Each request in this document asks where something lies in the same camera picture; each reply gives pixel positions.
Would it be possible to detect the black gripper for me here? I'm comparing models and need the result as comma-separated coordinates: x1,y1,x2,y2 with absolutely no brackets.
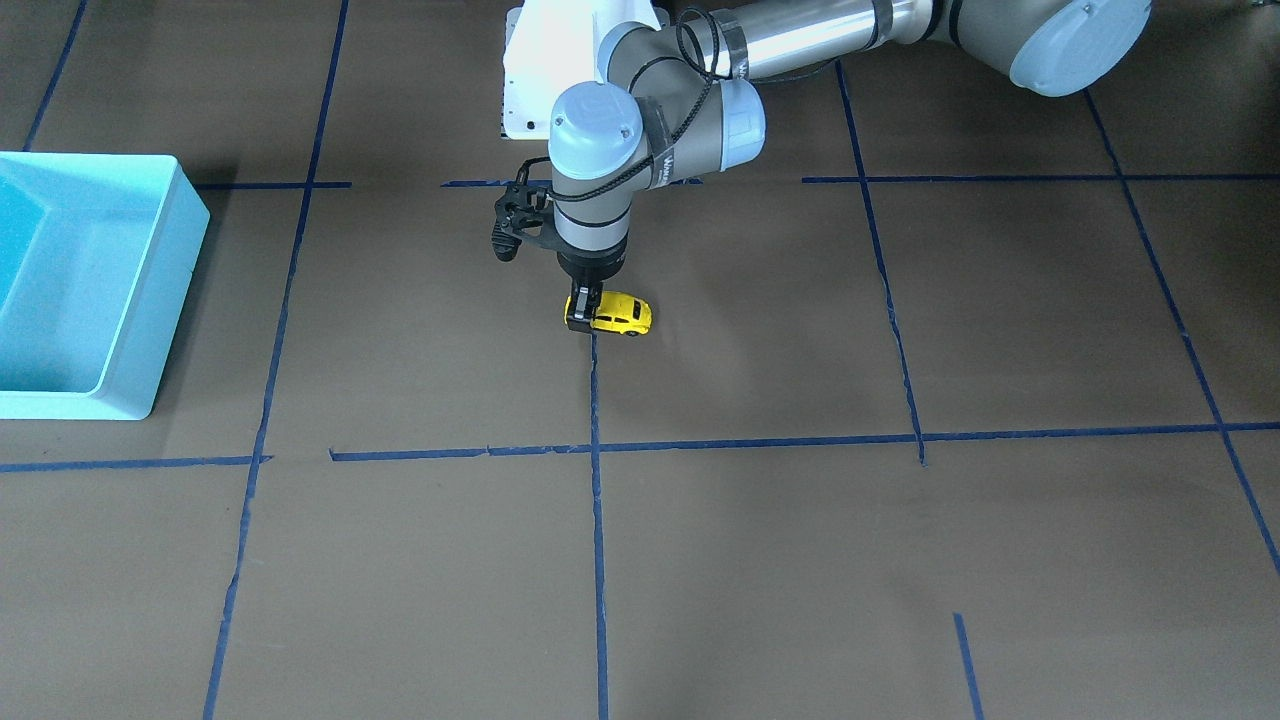
557,249,627,334

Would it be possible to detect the yellow beetle toy car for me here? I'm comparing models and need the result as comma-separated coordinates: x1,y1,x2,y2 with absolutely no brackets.
564,290,654,337

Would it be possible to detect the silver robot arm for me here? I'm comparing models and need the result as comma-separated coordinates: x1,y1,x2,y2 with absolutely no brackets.
535,1,1152,333

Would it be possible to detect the light blue plastic bin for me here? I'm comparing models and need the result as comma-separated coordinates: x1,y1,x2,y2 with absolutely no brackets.
1,151,210,421

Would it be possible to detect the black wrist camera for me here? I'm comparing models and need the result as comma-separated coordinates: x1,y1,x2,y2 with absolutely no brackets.
490,156,561,263

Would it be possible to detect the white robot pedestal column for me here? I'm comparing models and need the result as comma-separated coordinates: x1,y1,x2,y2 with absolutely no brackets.
500,1,669,141

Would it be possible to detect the black camera cable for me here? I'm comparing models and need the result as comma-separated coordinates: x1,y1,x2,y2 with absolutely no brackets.
516,8,741,201

